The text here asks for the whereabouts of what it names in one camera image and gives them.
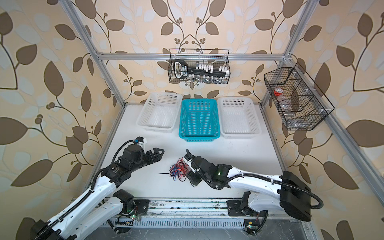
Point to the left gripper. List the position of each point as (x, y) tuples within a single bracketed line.
[(157, 158)]

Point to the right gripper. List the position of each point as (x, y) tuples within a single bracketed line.
[(192, 177)]

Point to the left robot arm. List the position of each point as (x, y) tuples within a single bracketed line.
[(103, 199)]

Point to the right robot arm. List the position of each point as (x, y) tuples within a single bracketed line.
[(262, 192)]

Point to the left white plastic basket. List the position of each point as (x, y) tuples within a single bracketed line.
[(160, 112)]

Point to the white plastic basket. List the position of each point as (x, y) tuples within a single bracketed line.
[(160, 112), (238, 118)]

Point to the teal plastic basket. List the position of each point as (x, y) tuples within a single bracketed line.
[(199, 121)]

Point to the right white plastic basket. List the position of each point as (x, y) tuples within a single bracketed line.
[(238, 118)]

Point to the black tool in basket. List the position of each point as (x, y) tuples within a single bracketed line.
[(182, 70)]

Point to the red item in side basket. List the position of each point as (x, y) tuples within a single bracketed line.
[(278, 91)]

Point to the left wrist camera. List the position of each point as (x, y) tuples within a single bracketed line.
[(141, 142)]

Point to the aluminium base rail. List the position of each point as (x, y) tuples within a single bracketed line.
[(195, 207)]

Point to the back black wire basket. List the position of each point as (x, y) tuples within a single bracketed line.
[(216, 57)]

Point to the side black wire basket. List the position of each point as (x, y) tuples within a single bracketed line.
[(303, 105)]

